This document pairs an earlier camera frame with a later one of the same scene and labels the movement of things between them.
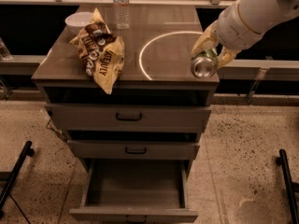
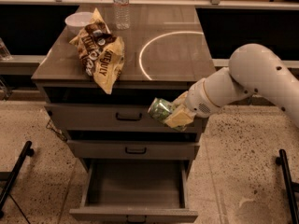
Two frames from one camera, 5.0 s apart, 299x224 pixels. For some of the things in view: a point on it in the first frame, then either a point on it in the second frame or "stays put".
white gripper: x=234 y=28 → x=198 y=99
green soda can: x=204 y=64 → x=160 y=109
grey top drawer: x=129 y=119 stays put
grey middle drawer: x=133 y=149 stays put
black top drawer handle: x=139 y=119 stays put
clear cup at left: x=5 y=54 stays put
